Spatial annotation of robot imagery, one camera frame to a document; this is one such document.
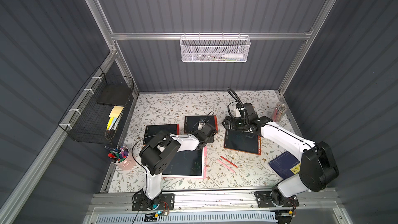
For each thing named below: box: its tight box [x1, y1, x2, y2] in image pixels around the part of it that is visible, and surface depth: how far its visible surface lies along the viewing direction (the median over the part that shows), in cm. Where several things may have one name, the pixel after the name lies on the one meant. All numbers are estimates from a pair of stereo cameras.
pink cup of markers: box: [104, 145, 136, 171], surface depth 78 cm
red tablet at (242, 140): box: [223, 128, 262, 156], surface depth 97 cm
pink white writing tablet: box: [161, 145, 208, 179], surface depth 87 cm
